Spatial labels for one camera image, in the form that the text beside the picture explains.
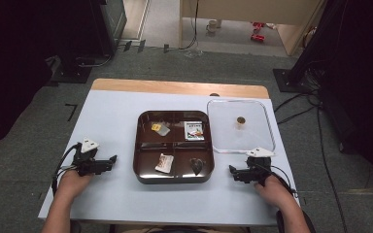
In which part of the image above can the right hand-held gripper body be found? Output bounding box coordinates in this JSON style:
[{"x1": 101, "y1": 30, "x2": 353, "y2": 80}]
[{"x1": 236, "y1": 147, "x2": 277, "y2": 186}]

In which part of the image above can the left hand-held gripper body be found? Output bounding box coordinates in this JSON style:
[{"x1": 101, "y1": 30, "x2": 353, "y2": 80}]
[{"x1": 72, "y1": 137, "x2": 114, "y2": 178}]

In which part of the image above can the person's left hand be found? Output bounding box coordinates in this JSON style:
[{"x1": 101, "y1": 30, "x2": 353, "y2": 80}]
[{"x1": 57, "y1": 169, "x2": 94, "y2": 202}]

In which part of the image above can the person's right hand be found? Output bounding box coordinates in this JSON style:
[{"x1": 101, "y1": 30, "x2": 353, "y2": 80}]
[{"x1": 254, "y1": 174, "x2": 295, "y2": 210}]

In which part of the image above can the clear plastic lid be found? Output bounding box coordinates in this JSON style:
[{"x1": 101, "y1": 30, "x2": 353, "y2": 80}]
[{"x1": 206, "y1": 98, "x2": 277, "y2": 155}]

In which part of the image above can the white table cover sheet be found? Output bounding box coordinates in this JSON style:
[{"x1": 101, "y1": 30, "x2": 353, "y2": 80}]
[{"x1": 37, "y1": 88, "x2": 301, "y2": 226}]

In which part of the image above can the dark heart-shaped packet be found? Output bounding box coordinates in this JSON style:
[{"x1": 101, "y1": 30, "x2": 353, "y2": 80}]
[{"x1": 189, "y1": 157, "x2": 206, "y2": 177}]

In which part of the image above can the white and brown packet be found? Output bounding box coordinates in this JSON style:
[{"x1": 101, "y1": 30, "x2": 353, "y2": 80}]
[{"x1": 153, "y1": 152, "x2": 175, "y2": 175}]

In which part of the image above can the white green-printed packet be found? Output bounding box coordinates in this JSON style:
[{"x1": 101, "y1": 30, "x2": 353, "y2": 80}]
[{"x1": 183, "y1": 120, "x2": 206, "y2": 142}]

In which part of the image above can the yellow and silver packet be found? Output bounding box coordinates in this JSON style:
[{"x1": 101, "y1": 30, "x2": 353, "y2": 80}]
[{"x1": 151, "y1": 121, "x2": 171, "y2": 137}]

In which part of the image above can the brown divided tray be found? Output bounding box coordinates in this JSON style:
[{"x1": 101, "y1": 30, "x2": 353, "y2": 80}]
[{"x1": 132, "y1": 110, "x2": 216, "y2": 185}]

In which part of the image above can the black floor stand base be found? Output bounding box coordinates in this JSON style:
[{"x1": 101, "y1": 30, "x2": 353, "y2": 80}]
[{"x1": 272, "y1": 67, "x2": 315, "y2": 94}]

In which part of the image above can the black floor stand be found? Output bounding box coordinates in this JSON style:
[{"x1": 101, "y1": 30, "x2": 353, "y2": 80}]
[{"x1": 50, "y1": 0, "x2": 128, "y2": 84}]

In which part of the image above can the red tool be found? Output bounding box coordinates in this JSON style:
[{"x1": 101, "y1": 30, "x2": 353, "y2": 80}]
[{"x1": 250, "y1": 20, "x2": 266, "y2": 43}]

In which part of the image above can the white tape roll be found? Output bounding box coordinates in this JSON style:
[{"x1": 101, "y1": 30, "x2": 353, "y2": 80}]
[{"x1": 206, "y1": 18, "x2": 222, "y2": 35}]

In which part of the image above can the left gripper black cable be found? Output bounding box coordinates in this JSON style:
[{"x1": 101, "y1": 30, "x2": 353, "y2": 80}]
[{"x1": 51, "y1": 143, "x2": 81, "y2": 196}]

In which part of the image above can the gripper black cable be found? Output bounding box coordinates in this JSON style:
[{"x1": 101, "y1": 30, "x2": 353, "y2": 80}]
[
  {"x1": 269, "y1": 164, "x2": 298, "y2": 197},
  {"x1": 51, "y1": 143, "x2": 81, "y2": 196}
]

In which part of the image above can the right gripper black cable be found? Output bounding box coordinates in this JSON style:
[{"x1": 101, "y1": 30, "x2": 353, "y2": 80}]
[{"x1": 269, "y1": 164, "x2": 298, "y2": 197}]

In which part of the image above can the black floor cable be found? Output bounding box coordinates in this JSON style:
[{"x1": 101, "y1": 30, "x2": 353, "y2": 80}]
[{"x1": 273, "y1": 86, "x2": 349, "y2": 233}]

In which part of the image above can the hanging black cable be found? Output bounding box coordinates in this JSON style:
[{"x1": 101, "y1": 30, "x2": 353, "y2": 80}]
[{"x1": 178, "y1": 0, "x2": 200, "y2": 51}]

